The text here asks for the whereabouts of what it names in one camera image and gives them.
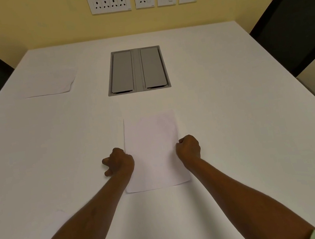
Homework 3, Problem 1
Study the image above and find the person's right forearm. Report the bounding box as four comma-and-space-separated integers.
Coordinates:
182, 141, 315, 239

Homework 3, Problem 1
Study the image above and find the person's left hand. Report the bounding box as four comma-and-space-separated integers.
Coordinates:
100, 145, 137, 179

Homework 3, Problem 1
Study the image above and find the grey table cable box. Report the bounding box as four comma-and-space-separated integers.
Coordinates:
102, 44, 172, 97

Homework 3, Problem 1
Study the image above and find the grey cable box lid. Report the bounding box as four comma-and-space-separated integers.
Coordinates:
106, 50, 137, 95
139, 46, 168, 90

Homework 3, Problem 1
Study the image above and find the white four-socket wall plate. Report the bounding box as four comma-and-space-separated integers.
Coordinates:
87, 0, 132, 17

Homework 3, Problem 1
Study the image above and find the person's right hand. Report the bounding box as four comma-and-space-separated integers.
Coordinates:
173, 133, 203, 166

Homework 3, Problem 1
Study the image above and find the wrinkled white paper sheet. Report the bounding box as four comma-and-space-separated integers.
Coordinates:
19, 65, 80, 100

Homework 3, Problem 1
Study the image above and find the person's left forearm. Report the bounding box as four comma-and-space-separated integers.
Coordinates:
12, 168, 145, 239

